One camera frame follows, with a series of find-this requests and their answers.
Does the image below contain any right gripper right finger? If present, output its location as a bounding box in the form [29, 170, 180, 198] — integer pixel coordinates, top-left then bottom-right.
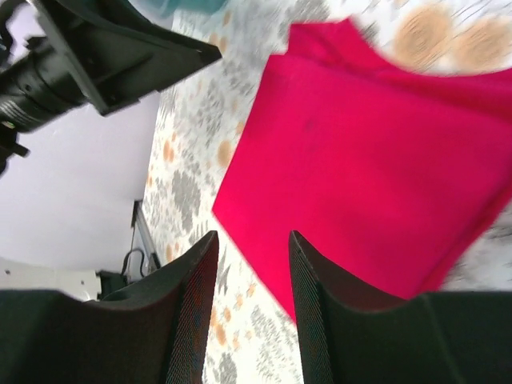
[289, 231, 511, 383]

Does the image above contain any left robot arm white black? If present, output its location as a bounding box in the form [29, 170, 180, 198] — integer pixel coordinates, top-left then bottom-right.
[1, 0, 222, 170]

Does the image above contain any teal transparent plastic bin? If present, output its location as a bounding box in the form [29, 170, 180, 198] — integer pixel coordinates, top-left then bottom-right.
[138, 0, 226, 18]

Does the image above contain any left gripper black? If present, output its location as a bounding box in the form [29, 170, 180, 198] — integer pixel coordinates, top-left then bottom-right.
[1, 1, 222, 134]

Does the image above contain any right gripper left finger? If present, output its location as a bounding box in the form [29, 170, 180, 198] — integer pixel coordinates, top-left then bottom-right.
[1, 231, 219, 383]

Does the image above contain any aluminium frame rail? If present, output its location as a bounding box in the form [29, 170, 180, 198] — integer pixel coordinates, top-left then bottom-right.
[128, 200, 162, 281]

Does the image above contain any red t shirt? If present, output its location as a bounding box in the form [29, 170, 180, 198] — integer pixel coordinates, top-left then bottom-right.
[213, 19, 511, 314]

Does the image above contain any floral patterned table mat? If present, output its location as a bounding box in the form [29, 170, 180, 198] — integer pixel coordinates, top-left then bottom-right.
[143, 1, 511, 383]

